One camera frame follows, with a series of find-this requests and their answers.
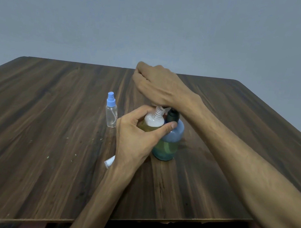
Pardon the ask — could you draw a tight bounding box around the blue green pump bottle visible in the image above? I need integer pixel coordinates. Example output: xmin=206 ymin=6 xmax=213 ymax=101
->
xmin=150 ymin=105 xmax=187 ymax=163

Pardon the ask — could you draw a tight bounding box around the white spray cap with tube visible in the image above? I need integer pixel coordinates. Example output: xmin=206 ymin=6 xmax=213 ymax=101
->
xmin=103 ymin=154 xmax=116 ymax=170

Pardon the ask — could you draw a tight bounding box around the person's right forearm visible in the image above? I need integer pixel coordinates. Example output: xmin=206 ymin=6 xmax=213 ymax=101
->
xmin=172 ymin=99 xmax=301 ymax=228

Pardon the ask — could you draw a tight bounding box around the person's left forearm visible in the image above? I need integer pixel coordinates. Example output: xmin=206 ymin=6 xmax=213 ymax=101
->
xmin=65 ymin=159 xmax=140 ymax=228

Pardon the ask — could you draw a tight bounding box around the person's left hand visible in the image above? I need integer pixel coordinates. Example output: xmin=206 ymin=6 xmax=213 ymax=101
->
xmin=111 ymin=101 xmax=180 ymax=177

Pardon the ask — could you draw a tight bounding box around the clear small bottle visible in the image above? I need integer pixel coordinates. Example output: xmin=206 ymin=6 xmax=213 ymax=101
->
xmin=137 ymin=104 xmax=167 ymax=135

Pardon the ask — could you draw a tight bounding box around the person's right hand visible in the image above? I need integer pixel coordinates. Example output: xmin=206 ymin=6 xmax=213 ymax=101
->
xmin=128 ymin=60 xmax=208 ymax=116

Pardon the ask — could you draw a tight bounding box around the blue-capped small spray bottle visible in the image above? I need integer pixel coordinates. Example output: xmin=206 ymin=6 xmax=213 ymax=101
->
xmin=103 ymin=91 xmax=121 ymax=129

